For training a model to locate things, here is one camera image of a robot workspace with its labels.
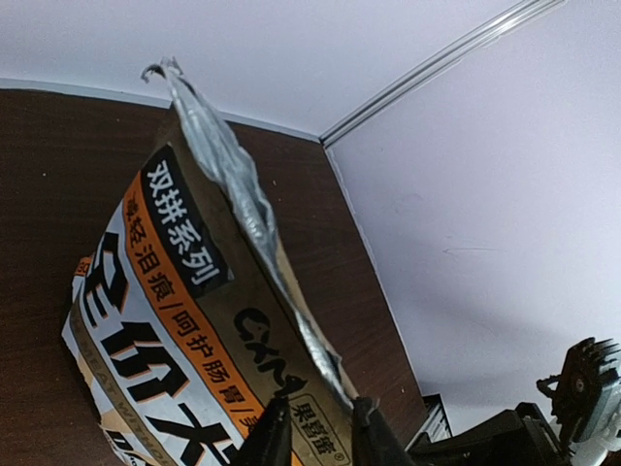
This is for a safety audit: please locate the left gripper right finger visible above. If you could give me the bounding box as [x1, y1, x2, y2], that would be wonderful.
[351, 397, 412, 466]

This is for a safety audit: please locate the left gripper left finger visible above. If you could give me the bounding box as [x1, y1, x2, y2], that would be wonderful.
[231, 398, 292, 466]

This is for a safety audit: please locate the brown dog food bag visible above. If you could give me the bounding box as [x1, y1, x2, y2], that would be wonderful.
[62, 58, 355, 465]

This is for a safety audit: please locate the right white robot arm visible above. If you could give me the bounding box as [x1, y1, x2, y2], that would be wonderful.
[409, 337, 620, 465]

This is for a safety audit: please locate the right aluminium frame post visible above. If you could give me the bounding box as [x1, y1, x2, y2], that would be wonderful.
[319, 0, 564, 149]

